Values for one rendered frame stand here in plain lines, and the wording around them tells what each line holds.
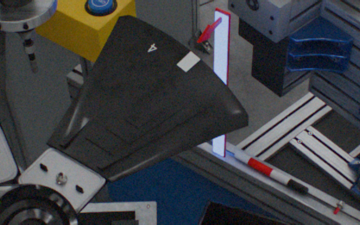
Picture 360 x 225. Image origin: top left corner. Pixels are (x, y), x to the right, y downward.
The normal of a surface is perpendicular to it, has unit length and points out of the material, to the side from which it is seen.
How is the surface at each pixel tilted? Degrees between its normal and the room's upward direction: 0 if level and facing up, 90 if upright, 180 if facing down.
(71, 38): 90
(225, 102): 25
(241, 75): 0
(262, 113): 0
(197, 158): 90
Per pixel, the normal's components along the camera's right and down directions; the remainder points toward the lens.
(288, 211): -0.58, 0.63
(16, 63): 0.81, 0.43
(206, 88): 0.31, -0.50
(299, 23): 0.66, 0.56
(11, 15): -0.02, -0.65
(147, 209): 0.61, -0.10
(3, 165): -0.16, 0.21
